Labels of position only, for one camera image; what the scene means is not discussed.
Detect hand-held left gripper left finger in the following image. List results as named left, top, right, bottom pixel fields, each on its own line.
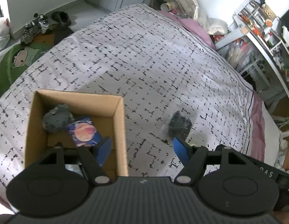
left=33, top=137, right=113, bottom=186

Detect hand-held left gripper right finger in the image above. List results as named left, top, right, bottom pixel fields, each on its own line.
left=174, top=136, right=252, bottom=184

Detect planet print tissue packet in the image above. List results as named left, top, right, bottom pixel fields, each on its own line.
left=66, top=116, right=104, bottom=148

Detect brown cardboard box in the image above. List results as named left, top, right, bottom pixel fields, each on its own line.
left=25, top=90, right=129, bottom=178

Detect clear bag of black parts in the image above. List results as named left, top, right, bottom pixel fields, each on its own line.
left=164, top=111, right=192, bottom=143

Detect blue-grey cloth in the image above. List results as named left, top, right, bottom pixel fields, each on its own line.
left=42, top=104, right=75, bottom=133

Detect white black-patterned blanket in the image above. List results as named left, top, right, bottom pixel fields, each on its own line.
left=0, top=3, right=255, bottom=192

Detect bags under desk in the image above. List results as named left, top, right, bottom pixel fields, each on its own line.
left=226, top=44, right=250, bottom=66

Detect brown doormat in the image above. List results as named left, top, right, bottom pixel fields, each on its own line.
left=33, top=27, right=73, bottom=46

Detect green cartoon floor mat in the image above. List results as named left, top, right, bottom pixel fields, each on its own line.
left=0, top=41, right=54, bottom=98

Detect white crumpled plastic bags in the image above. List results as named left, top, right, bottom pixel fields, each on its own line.
left=198, top=12, right=229, bottom=36

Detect white desk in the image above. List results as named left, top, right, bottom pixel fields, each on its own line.
left=216, top=27, right=289, bottom=103

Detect black slippers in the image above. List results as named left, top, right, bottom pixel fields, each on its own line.
left=51, top=11, right=72, bottom=26

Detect grey sneaker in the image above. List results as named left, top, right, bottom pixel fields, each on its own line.
left=21, top=20, right=41, bottom=45
left=39, top=14, right=53, bottom=33

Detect paper cup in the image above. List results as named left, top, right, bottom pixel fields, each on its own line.
left=161, top=2, right=176, bottom=12

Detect clear plastic bag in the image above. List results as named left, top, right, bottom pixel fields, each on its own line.
left=179, top=0, right=199, bottom=19

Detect white desktop organiser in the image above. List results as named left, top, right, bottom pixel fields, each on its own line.
left=233, top=0, right=285, bottom=52

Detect white tied plastic bag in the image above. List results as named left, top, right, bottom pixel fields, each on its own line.
left=0, top=16, right=11, bottom=43

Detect white cable bundle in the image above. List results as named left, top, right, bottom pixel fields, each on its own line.
left=276, top=117, right=289, bottom=152

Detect white wire rack with rolls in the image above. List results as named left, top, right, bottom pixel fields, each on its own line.
left=243, top=51, right=271, bottom=91

